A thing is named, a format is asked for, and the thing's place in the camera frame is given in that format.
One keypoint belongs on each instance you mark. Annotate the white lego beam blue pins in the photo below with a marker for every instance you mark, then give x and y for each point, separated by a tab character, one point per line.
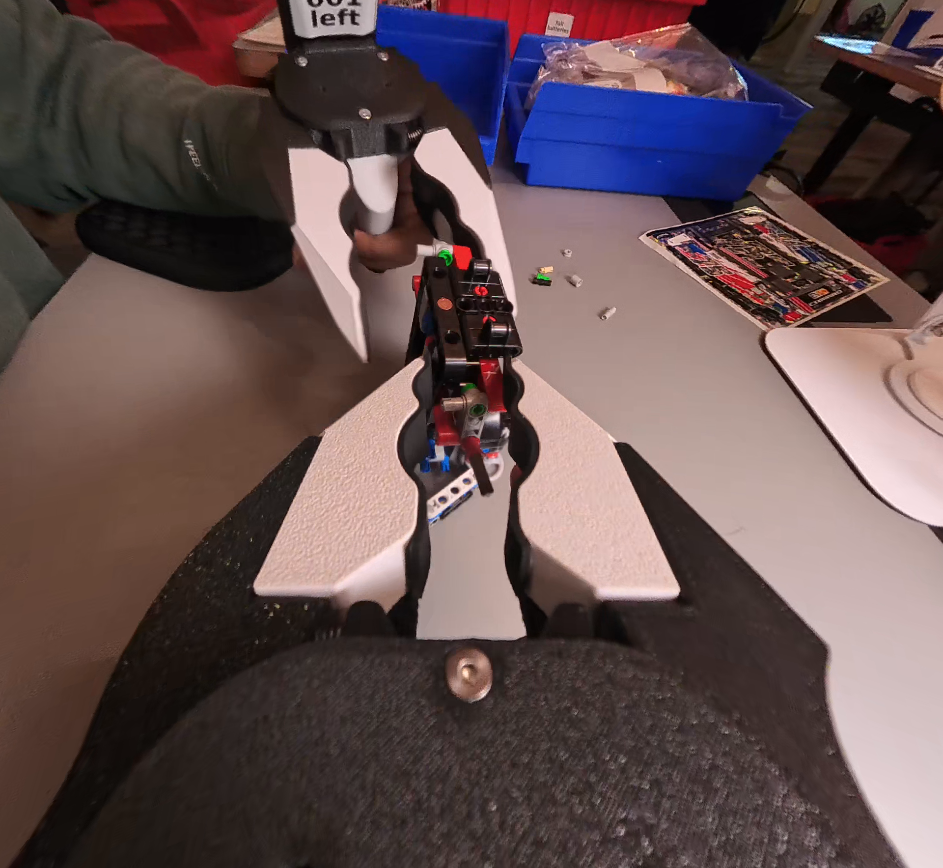
448	498

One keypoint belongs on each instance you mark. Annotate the small blue plastic bin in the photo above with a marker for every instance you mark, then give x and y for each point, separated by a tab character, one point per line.
449	65

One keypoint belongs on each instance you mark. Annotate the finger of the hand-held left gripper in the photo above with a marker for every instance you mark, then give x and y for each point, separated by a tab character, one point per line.
320	219
471	190

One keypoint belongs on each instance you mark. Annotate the lego instruction booklet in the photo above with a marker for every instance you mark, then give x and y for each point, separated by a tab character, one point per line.
766	267

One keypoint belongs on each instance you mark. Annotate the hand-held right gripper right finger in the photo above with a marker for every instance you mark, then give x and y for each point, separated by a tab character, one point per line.
589	514

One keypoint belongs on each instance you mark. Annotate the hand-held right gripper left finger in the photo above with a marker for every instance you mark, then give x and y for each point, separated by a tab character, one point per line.
346	514

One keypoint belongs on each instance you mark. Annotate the red plastic bin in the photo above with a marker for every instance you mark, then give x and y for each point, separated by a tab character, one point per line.
516	6

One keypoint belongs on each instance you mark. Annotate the clear bag of lego parts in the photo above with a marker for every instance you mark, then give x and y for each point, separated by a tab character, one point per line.
633	65

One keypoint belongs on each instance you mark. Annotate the white stand base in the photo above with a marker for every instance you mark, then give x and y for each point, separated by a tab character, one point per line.
840	404

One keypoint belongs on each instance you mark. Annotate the large blue plastic bin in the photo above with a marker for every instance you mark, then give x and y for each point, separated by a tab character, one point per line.
648	138

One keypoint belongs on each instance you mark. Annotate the wooden desk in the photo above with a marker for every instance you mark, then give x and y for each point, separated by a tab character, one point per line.
877	61

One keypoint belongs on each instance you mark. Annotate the person's left forearm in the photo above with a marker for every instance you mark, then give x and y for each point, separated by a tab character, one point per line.
110	109

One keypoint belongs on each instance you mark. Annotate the person's left hand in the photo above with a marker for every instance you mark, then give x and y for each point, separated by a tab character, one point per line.
387	253

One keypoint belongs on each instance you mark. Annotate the black padded armrest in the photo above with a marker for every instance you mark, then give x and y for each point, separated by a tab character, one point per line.
184	249

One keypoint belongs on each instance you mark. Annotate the red black lego vehicle model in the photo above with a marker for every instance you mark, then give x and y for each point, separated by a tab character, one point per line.
479	315

